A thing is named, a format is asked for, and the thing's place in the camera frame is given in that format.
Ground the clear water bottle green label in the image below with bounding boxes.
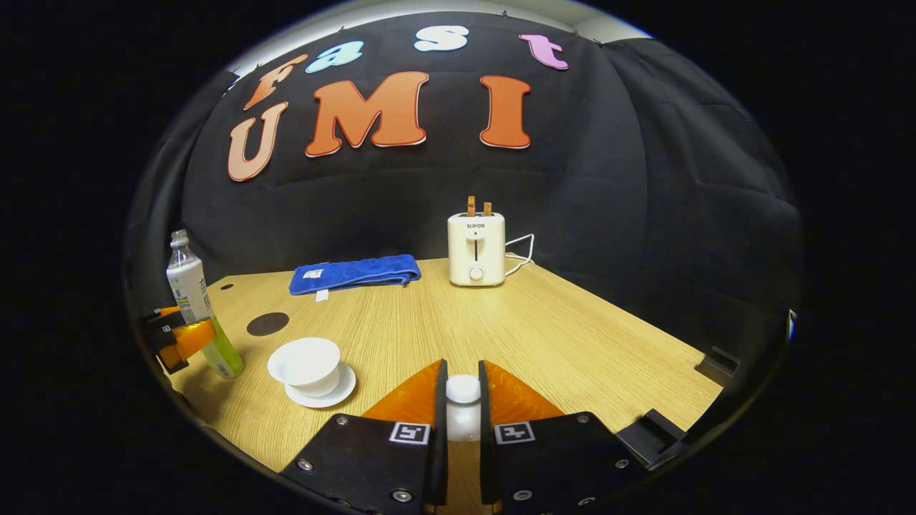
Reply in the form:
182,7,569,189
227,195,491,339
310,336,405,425
166,229,245,380

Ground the white toaster cable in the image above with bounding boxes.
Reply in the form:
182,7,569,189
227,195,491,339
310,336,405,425
504,233,536,277

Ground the white teacup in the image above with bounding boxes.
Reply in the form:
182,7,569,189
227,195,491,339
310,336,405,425
267,338,342,398

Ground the white toaster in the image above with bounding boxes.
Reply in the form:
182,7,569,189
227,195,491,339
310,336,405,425
447,212,507,288

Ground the blue folded towel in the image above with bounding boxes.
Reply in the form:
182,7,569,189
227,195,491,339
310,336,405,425
288,254,422,301

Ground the black table bracket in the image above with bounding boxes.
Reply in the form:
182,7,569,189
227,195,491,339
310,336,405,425
615,408,706,471
696,346,741,387

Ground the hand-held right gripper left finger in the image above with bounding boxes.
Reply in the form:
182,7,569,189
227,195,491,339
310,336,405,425
279,359,449,515

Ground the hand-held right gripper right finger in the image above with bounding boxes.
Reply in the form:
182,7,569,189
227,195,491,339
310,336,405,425
478,360,648,515

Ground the dark round coaster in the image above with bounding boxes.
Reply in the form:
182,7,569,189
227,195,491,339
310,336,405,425
246,312,291,337

